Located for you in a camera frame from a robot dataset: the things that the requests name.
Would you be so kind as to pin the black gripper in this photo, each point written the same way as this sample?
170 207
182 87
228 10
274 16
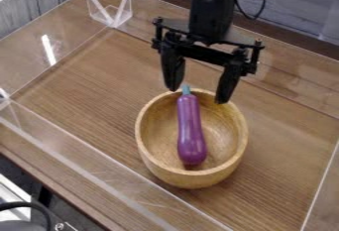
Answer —
206 38

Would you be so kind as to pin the purple toy eggplant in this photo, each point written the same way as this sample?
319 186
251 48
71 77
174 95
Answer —
191 142

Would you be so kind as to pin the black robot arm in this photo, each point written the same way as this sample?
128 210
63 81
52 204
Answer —
206 38

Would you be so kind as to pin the oval wooden bowl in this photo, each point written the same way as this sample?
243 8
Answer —
156 131

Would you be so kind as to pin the clear acrylic corner bracket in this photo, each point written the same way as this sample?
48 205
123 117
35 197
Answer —
110 15

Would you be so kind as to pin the clear acrylic enclosure walls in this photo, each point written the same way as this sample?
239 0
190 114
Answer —
76 78

